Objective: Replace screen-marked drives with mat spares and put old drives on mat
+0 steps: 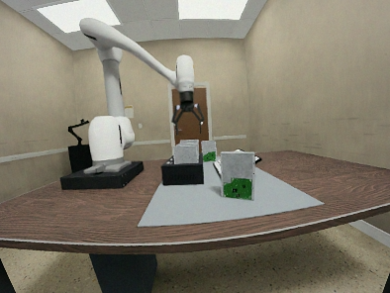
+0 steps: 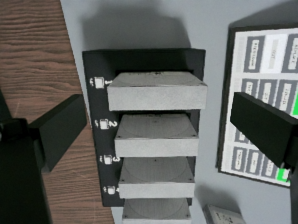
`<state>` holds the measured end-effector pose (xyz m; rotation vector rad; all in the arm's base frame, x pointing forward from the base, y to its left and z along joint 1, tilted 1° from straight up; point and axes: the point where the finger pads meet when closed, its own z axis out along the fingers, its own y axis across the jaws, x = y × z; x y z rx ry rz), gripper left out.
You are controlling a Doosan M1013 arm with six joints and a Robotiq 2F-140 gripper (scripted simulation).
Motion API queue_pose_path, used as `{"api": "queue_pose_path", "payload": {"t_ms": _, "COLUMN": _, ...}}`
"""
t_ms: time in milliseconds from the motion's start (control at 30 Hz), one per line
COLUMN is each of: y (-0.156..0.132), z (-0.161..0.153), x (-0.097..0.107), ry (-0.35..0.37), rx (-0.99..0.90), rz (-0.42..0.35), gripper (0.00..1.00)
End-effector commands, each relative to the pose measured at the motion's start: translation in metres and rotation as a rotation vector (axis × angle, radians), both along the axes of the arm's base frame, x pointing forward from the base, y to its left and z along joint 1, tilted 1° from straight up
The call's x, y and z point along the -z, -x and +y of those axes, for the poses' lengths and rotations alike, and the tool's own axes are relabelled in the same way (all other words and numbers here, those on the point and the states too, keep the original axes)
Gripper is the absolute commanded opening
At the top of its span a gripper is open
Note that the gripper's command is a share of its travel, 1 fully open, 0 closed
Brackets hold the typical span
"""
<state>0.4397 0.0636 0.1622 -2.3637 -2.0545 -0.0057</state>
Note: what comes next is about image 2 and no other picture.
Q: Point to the grey hard drive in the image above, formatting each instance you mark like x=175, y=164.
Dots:
x=157, y=90
x=156, y=135
x=156, y=211
x=156, y=177
x=216, y=215

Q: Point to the black drive dock housing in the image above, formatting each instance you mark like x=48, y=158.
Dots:
x=100, y=69

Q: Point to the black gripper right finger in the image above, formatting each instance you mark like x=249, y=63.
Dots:
x=274, y=133

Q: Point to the light grey flat mat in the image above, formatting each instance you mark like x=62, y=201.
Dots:
x=199, y=24

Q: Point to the status display panel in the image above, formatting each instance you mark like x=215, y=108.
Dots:
x=263, y=62

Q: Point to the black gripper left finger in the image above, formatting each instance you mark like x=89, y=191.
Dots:
x=27, y=151

